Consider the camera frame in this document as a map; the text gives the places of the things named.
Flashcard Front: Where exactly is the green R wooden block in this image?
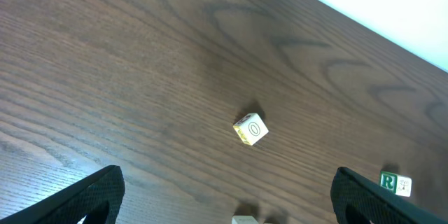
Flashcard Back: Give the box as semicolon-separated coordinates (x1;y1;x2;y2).
379;171;412;197

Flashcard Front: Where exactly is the red letter A block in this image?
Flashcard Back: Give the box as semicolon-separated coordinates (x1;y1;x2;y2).
232;216;258;224

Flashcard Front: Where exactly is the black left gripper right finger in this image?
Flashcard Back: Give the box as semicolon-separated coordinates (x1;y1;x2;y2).
330;167;447;224

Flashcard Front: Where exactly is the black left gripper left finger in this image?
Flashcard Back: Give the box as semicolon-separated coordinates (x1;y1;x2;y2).
1;165;125;224

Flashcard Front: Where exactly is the yellow O wooden block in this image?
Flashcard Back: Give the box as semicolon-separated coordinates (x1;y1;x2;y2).
233;113;269;146

